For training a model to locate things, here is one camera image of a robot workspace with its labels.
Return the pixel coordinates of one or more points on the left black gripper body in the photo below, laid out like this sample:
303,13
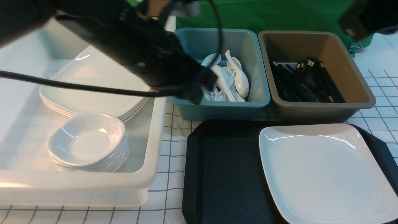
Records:
156,56

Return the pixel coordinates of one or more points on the large white square plate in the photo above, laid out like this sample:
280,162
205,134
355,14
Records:
325,174

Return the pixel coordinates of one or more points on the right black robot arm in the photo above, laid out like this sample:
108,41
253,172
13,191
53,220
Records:
366,17

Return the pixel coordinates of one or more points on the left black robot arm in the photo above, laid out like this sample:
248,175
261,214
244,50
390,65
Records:
90,20

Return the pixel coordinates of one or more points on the stack of white square plates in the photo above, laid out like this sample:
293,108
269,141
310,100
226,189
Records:
99,84

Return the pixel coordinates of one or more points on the white spoons pile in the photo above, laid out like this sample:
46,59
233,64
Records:
232,83

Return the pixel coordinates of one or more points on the teal plastic bin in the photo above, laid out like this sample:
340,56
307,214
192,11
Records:
244,45

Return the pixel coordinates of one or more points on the stack of white small dishes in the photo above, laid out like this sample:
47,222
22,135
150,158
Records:
89,142

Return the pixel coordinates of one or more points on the brown plastic bin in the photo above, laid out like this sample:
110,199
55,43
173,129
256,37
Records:
293,46

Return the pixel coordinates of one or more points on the black serving tray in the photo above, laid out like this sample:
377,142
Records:
224,179

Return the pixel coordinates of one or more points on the black chopsticks pile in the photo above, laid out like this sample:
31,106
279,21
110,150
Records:
308,81

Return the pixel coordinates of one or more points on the white plastic tub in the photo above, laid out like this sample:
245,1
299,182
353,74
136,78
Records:
29,178

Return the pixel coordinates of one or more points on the blue binder clip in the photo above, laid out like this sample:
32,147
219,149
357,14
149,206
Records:
355,48

